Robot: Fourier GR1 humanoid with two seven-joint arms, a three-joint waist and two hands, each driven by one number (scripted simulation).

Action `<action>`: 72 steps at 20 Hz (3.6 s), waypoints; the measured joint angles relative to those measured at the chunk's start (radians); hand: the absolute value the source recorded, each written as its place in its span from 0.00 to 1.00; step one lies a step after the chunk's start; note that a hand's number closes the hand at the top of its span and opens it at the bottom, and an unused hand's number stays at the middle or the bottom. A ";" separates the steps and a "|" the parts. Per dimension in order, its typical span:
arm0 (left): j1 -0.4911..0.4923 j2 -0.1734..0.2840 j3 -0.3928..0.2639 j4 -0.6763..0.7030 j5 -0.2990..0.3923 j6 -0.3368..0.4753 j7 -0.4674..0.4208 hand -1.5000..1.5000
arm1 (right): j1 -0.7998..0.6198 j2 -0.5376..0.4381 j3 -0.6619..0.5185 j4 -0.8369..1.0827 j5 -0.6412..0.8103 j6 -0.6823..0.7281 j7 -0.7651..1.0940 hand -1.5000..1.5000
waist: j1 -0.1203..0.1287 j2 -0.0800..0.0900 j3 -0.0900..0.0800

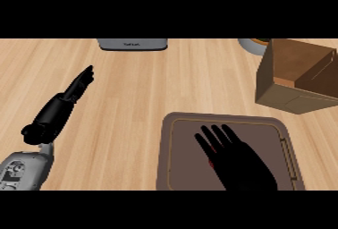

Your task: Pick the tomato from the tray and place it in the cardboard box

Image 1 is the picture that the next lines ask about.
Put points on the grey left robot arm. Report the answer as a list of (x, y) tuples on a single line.
[(24, 170)]

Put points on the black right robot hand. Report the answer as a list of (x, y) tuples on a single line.
[(242, 162)]

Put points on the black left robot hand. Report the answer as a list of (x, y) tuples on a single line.
[(52, 114)]

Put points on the brown tray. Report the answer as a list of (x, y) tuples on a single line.
[(189, 155)]

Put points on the grey appliance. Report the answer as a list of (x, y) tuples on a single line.
[(131, 44)]

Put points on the grey plant pot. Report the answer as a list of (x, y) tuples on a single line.
[(254, 46)]

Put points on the brown cardboard box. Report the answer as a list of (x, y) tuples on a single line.
[(292, 80)]

